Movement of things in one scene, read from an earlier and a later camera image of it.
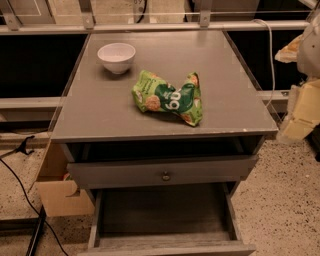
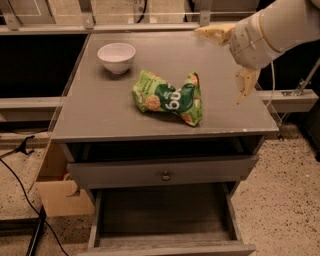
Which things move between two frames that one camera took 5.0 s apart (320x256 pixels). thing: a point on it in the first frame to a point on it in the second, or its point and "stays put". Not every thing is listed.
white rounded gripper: [310, 50] to [250, 42]
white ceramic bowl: [116, 56] stays put
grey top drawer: [177, 170] stays put
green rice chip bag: [152, 93] stays put
